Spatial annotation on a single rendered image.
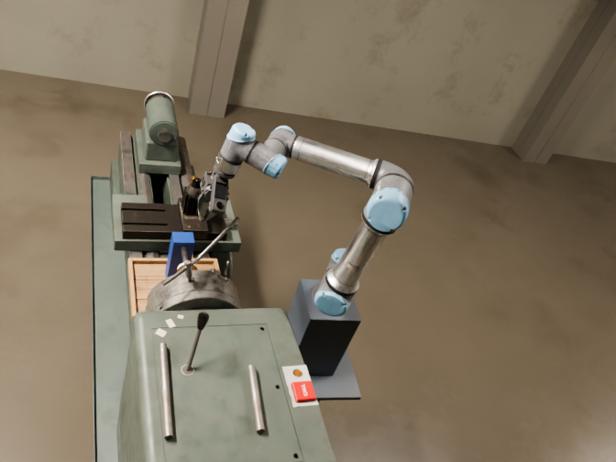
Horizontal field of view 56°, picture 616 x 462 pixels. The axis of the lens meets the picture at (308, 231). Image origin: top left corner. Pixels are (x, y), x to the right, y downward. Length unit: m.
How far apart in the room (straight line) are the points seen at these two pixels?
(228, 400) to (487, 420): 2.30
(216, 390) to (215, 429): 0.11
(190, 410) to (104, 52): 3.98
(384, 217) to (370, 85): 3.99
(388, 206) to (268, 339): 0.54
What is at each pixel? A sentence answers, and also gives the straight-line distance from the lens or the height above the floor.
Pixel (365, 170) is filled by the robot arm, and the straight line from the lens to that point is 1.80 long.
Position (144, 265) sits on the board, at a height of 0.89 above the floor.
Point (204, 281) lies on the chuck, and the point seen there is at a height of 1.24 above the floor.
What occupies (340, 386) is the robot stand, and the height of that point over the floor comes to 0.75.
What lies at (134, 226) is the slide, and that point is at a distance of 2.47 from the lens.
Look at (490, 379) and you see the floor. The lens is 3.91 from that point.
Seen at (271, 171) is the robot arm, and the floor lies 1.65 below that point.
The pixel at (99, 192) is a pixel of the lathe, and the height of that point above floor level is 0.54.
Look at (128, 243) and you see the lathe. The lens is 2.48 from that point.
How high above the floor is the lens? 2.62
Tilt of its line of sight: 38 degrees down
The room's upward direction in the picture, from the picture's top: 20 degrees clockwise
